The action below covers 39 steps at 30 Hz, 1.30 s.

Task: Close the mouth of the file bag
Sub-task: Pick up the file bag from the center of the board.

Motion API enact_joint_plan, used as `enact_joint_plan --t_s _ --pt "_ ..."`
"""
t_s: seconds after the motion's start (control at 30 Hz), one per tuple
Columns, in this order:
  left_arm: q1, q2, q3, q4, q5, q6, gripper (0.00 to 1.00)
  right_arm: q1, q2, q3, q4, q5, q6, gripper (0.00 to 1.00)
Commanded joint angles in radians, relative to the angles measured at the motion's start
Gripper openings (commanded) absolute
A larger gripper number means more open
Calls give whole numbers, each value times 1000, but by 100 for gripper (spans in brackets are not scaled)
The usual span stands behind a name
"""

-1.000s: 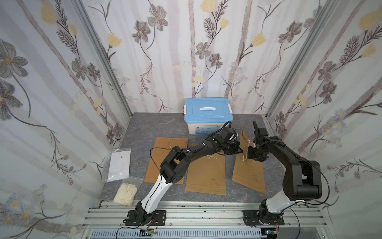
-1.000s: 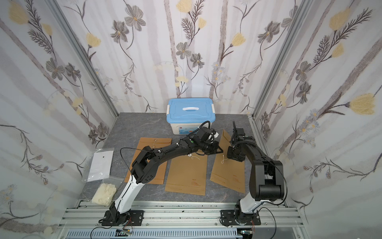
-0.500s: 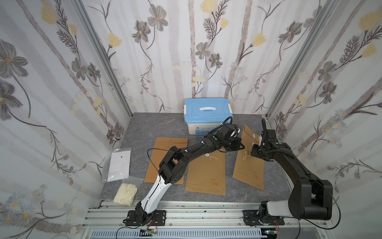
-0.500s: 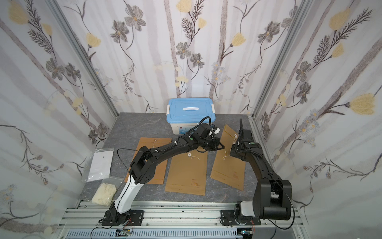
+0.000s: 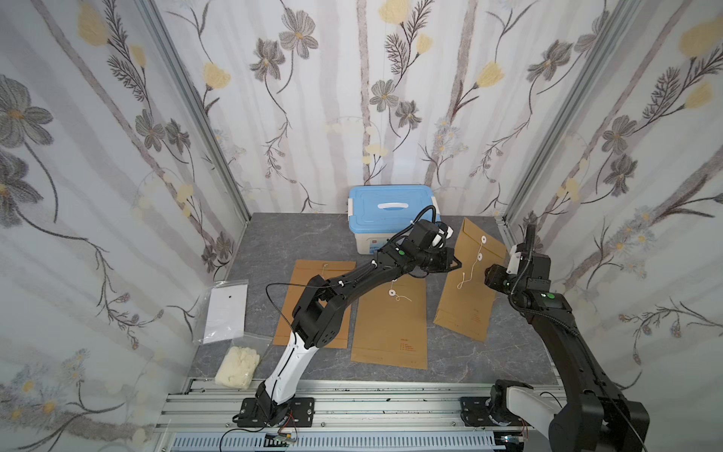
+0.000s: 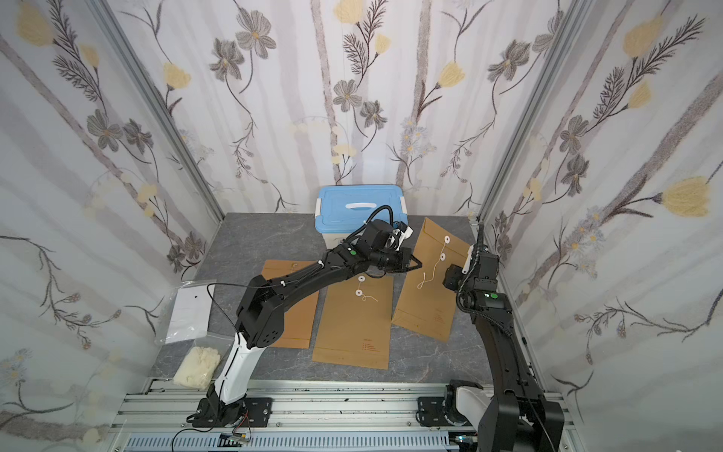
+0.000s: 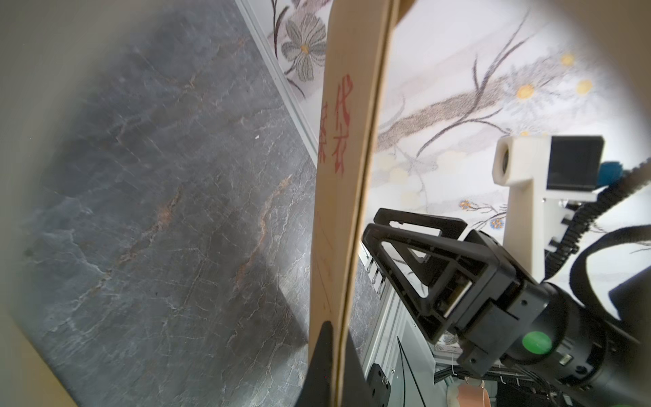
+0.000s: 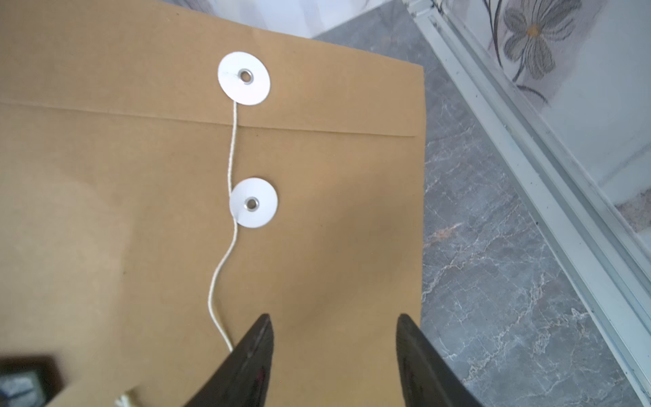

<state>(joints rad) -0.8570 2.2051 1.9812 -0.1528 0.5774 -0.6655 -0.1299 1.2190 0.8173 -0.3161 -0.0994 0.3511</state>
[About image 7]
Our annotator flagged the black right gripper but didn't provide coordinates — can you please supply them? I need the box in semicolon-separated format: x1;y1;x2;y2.
363;208;580;379

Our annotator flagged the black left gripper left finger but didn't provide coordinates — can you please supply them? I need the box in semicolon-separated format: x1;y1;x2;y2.
294;322;333;407

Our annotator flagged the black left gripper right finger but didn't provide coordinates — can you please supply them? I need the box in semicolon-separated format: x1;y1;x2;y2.
341;334;376;407

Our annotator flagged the kraft file bag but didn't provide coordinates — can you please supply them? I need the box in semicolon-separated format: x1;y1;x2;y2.
308;1;412;406

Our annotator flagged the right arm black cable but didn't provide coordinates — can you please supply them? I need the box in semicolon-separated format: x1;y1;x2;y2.
543;157;651;322

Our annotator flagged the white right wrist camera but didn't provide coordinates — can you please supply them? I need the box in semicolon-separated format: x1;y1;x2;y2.
493;135;625;283

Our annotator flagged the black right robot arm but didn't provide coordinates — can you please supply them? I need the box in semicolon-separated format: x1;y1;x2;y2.
362;209;650;406

